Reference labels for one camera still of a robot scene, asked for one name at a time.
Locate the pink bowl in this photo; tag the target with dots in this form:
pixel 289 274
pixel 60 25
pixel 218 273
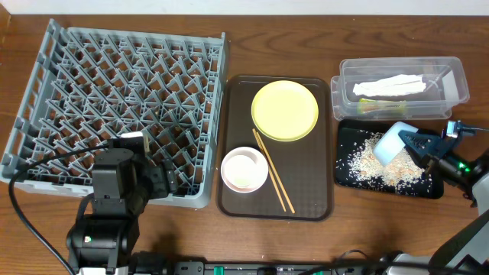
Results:
pixel 244 170

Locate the black waste tray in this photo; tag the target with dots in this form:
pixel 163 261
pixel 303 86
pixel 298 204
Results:
pixel 348 132

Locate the wooden chopstick right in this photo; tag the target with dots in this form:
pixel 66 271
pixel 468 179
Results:
pixel 280 184

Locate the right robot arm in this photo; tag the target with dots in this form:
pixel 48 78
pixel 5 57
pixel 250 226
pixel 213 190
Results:
pixel 466 252

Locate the rice and food scraps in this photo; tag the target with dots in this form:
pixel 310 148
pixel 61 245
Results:
pixel 365 170

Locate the green plastic wrapper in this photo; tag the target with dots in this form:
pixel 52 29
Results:
pixel 380 106

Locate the wooden chopstick left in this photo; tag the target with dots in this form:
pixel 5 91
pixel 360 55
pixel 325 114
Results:
pixel 270 172

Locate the grey plastic dish rack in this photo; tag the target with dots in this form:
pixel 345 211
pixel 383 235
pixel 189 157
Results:
pixel 89 85

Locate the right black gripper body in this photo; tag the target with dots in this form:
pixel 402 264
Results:
pixel 448 164

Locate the clear plastic bin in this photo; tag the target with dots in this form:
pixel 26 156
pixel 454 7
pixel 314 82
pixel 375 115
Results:
pixel 446 87

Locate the brown serving tray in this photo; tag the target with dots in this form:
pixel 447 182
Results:
pixel 304 166

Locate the white napkin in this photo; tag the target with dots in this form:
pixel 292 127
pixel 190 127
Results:
pixel 398 85

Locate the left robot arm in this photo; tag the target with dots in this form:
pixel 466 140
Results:
pixel 106 227

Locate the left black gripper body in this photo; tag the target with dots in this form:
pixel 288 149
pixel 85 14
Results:
pixel 168 177

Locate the yellow round plate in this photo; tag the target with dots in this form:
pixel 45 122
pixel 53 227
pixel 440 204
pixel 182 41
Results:
pixel 284 110

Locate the light blue bowl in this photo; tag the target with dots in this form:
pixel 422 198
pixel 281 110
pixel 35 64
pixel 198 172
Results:
pixel 390 144

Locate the wooden chopstick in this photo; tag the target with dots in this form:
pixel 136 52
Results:
pixel 280 184
pixel 270 172

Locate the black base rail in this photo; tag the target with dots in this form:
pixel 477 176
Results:
pixel 244 268

